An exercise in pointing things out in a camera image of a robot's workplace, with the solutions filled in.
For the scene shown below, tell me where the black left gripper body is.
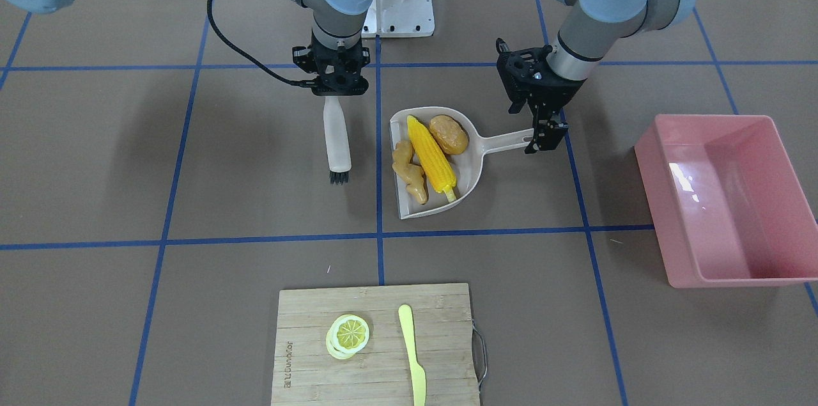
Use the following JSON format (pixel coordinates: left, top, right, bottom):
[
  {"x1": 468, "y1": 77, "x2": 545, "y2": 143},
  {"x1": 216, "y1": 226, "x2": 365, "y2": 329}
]
[{"x1": 496, "y1": 38, "x2": 582, "y2": 123}]

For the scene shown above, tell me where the pink plastic bin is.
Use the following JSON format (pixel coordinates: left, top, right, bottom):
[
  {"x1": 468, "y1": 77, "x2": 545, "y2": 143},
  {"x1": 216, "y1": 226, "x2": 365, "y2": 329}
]
[{"x1": 634, "y1": 114, "x2": 817, "y2": 288}]

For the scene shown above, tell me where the yellow plastic toy knife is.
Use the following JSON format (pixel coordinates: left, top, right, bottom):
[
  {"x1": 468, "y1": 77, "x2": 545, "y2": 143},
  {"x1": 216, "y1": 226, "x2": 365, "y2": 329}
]
[{"x1": 398, "y1": 304, "x2": 427, "y2": 405}]

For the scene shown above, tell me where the wooden cutting board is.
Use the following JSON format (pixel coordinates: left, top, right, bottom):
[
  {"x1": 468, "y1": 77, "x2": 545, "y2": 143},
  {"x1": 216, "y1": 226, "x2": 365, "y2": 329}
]
[{"x1": 271, "y1": 283, "x2": 481, "y2": 405}]

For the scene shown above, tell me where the yellow toy lemon slice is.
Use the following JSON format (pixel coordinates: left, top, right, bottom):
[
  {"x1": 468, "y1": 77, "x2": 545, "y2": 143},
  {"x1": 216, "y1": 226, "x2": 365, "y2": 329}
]
[{"x1": 325, "y1": 315, "x2": 370, "y2": 360}]

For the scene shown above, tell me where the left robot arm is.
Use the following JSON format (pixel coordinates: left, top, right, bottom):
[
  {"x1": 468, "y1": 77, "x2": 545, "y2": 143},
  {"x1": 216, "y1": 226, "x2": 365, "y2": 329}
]
[{"x1": 495, "y1": 0, "x2": 697, "y2": 153}]

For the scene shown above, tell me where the tan toy ginger root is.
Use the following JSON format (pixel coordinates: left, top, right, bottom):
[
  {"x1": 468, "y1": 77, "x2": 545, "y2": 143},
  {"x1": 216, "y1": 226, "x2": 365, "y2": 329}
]
[{"x1": 392, "y1": 140, "x2": 428, "y2": 205}]

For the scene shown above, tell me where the yellow toy corn cob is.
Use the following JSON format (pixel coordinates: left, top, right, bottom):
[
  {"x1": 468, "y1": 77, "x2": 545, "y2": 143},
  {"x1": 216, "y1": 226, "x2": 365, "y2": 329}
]
[{"x1": 406, "y1": 115, "x2": 458, "y2": 203}]

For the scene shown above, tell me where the brown toy potato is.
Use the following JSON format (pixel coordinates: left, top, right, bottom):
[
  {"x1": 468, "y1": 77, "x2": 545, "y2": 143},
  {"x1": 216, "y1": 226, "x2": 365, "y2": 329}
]
[{"x1": 429, "y1": 114, "x2": 470, "y2": 155}]

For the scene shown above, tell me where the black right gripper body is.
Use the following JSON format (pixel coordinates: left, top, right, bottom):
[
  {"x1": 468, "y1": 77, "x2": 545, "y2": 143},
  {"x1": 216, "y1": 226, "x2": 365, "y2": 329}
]
[{"x1": 293, "y1": 42, "x2": 371, "y2": 97}]

